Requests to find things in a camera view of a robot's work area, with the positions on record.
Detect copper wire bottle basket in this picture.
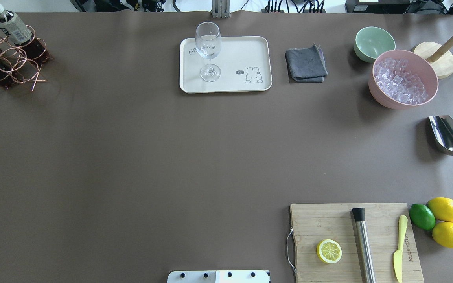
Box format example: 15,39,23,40
0,31,54,92

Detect tea bottle white cap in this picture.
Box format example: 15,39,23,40
0,3,50,66

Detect cream rabbit tray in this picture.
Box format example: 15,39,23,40
179,36,272,94

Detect clear wine glass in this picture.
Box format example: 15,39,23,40
195,22,222,82

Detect folded grey cloth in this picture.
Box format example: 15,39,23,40
285,44,328,83

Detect bamboo cutting board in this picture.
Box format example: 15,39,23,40
291,203,409,283

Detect half lemon slice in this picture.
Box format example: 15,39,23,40
316,239,342,264

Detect green ceramic bowl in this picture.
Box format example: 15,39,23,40
354,26,396,63

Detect clear ice cubes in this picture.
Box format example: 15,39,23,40
373,57,429,105

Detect pink bowl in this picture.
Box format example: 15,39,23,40
368,50,439,109

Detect steel muddler black tip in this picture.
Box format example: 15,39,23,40
351,207,376,283

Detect yellow plastic knife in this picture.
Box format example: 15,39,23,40
392,215,408,283

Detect green lime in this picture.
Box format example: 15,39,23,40
409,204,436,231

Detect steel ice scoop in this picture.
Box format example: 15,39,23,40
428,115,453,156

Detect upper yellow lemon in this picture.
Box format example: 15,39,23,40
426,197,453,222

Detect yellow lemon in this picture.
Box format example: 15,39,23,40
426,197,453,222
431,222,453,248

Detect wooden stand with round base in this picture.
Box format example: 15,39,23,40
412,36,453,79

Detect lower yellow lemon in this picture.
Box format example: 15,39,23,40
431,222,453,248

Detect grey aluminium post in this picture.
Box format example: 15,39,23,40
211,0,231,18

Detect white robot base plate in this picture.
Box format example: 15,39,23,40
167,269,271,283

